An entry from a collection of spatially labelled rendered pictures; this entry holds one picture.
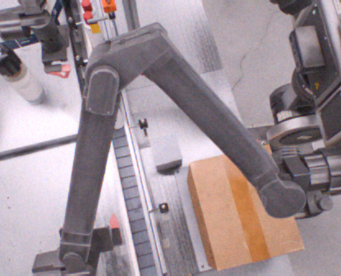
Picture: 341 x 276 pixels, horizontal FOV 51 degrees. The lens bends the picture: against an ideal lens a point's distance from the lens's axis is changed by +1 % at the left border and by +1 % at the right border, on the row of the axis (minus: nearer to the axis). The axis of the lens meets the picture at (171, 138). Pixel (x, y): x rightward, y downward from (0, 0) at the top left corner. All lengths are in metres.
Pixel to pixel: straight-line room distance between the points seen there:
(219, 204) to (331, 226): 1.36
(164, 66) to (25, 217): 0.99
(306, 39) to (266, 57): 1.75
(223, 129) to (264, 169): 0.12
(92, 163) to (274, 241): 0.59
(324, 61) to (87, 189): 0.52
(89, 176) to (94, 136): 0.08
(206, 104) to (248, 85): 1.85
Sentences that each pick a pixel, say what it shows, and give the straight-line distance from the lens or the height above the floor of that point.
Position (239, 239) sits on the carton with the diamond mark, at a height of 1.12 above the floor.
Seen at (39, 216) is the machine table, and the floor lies 0.83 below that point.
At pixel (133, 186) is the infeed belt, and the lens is 1.26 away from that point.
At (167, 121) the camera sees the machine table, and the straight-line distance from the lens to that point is 1.37.
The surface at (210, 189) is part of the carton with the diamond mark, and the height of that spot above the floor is 1.12.
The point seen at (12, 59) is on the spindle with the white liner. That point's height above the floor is 1.15.
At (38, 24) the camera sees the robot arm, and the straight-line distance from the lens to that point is 0.92.
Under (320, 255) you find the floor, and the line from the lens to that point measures 2.26.
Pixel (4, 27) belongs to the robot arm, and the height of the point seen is 1.40.
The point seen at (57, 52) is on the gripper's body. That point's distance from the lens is 1.00.
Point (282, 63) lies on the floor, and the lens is 2.53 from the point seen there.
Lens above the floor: 2.11
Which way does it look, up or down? 72 degrees down
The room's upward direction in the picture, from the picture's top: 3 degrees counter-clockwise
